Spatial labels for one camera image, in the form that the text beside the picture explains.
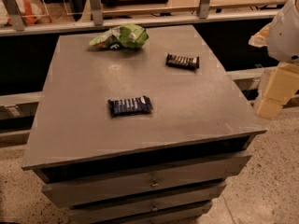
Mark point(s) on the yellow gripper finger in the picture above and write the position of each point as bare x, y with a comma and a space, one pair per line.
260, 39
276, 89

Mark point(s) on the blue rxbar blueberry bar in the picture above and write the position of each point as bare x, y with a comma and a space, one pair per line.
130, 106

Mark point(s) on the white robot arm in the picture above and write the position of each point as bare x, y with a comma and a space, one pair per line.
281, 38

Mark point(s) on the brown rxbar chocolate bar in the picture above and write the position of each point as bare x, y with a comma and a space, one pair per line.
190, 63

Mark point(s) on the green chip bag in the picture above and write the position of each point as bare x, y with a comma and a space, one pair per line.
127, 36

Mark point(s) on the grey drawer cabinet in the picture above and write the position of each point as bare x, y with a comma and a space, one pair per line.
100, 167

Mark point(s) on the top drawer knob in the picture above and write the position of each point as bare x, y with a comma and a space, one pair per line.
154, 183

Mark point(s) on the drawer knob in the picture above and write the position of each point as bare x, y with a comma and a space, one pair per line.
154, 183
154, 208

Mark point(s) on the middle drawer knob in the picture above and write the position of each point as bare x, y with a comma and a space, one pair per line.
154, 208

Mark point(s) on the orange white striped cloth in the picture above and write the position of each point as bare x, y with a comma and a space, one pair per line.
31, 13

